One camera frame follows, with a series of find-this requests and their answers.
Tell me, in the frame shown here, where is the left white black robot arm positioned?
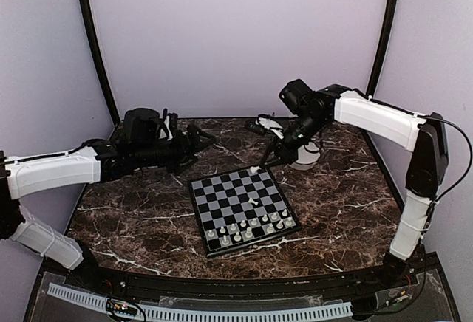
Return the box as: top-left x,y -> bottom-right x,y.
1,108 -> 216,290

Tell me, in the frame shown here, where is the white chess queen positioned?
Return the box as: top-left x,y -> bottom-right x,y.
245,227 -> 253,239

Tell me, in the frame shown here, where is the white slotted cable duct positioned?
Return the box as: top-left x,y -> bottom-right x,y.
47,283 -> 353,321

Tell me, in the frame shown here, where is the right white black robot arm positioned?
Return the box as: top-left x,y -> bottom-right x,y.
255,79 -> 465,288

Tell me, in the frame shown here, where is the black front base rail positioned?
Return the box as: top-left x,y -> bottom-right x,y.
40,253 -> 440,301

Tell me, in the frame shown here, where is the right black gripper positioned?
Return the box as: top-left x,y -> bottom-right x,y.
259,112 -> 327,168

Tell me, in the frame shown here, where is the right black frame post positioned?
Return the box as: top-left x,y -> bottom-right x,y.
367,0 -> 398,96

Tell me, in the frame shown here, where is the black frame post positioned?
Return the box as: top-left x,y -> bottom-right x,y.
79,0 -> 120,126
367,0 -> 398,96

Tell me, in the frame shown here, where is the black and white chessboard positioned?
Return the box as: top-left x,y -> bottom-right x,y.
188,167 -> 302,258

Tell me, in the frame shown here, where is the white scalloped bowl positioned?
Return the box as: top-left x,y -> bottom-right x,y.
290,142 -> 321,171

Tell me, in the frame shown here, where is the left black frame post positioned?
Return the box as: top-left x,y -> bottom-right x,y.
79,0 -> 120,126

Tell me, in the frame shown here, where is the white chess king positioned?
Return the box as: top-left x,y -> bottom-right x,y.
250,166 -> 260,174

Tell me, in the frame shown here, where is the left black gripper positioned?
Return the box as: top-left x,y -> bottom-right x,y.
133,123 -> 216,175

